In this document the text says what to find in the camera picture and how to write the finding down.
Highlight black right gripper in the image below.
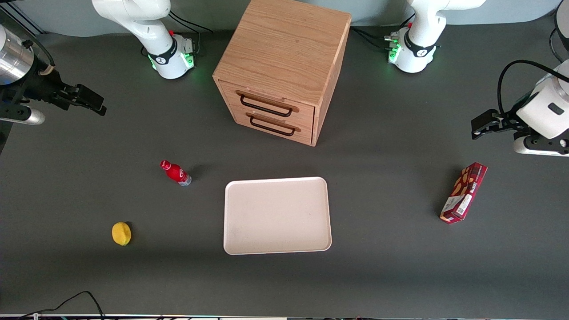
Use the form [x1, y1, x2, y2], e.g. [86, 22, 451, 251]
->
[19, 67, 108, 117]

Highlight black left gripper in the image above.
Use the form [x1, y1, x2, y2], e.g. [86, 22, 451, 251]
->
[471, 109, 532, 141]

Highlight red coke bottle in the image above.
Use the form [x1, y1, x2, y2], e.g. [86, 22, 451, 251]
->
[160, 160, 192, 187]

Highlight cream rectangular tray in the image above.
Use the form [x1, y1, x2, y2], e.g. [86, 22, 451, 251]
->
[223, 177, 333, 256]

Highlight red cookie box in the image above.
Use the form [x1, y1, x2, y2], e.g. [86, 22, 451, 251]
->
[439, 162, 489, 224]

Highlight yellow lemon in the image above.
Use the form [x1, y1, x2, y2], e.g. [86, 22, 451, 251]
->
[112, 222, 132, 247]

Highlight wooden drawer cabinet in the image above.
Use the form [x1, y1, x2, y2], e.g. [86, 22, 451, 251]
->
[212, 0, 352, 148]

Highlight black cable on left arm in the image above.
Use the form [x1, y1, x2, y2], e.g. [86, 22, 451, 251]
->
[497, 60, 569, 117]

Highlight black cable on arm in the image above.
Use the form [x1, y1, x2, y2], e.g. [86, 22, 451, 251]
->
[22, 39, 57, 75]
[497, 60, 569, 117]

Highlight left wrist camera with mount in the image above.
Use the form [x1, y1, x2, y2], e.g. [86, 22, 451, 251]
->
[513, 131, 569, 157]

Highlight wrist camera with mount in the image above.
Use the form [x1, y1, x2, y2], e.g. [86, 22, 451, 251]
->
[513, 131, 569, 157]
[0, 84, 46, 126]

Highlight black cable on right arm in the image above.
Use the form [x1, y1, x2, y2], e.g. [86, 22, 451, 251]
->
[22, 39, 57, 75]

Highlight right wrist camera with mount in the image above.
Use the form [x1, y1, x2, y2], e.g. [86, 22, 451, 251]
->
[0, 84, 46, 126]

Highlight metal frame bar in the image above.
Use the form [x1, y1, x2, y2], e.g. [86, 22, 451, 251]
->
[0, 0, 46, 37]

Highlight grey round fixture with cable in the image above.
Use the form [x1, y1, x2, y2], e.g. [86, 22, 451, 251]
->
[549, 0, 569, 63]

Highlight black cables at right arm base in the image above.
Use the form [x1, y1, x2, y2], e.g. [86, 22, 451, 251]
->
[168, 11, 214, 56]

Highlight black cables at arm base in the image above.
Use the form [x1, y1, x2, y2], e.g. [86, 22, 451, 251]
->
[351, 13, 416, 50]
[168, 11, 214, 56]

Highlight black cables at left arm base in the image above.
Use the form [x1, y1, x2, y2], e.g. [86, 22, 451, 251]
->
[351, 13, 416, 50]

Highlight wooden drawer black handle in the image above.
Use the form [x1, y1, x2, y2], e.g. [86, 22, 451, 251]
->
[218, 80, 316, 131]
[229, 105, 315, 145]

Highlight black cable at table edge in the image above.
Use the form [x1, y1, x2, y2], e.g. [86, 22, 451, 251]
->
[20, 291, 105, 320]

